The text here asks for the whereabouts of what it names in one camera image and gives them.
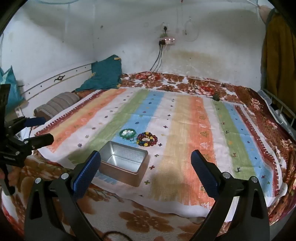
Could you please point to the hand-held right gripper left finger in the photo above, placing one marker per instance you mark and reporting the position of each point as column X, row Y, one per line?
column 86, row 176

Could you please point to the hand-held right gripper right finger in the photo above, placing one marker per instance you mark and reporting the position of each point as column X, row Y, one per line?
column 204, row 176

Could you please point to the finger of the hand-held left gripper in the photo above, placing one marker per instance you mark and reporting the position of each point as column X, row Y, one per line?
column 41, row 140
column 37, row 121

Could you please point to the silver metal tin box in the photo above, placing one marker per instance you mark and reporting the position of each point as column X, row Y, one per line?
column 123, row 160

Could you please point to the grey striped pillow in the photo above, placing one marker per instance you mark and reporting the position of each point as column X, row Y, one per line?
column 56, row 104

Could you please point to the white bed headboard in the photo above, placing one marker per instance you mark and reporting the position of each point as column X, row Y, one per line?
column 46, row 81

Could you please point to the teal bag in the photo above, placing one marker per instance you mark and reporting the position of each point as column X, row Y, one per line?
column 8, row 85

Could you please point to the striped woven mat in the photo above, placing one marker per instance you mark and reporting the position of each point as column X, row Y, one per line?
column 185, row 127

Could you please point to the brown floral blanket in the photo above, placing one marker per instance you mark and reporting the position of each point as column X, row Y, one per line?
column 143, row 222

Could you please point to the small black object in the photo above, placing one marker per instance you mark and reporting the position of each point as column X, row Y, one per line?
column 216, row 96

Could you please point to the teal cloth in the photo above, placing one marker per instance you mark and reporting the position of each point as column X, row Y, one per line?
column 106, row 74

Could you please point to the yellow hanging garment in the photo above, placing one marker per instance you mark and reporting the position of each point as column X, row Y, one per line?
column 279, row 64

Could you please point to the white power strip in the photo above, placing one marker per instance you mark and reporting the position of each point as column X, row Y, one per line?
column 167, row 41

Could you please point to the wall plug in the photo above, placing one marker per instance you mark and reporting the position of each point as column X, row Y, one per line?
column 165, row 28

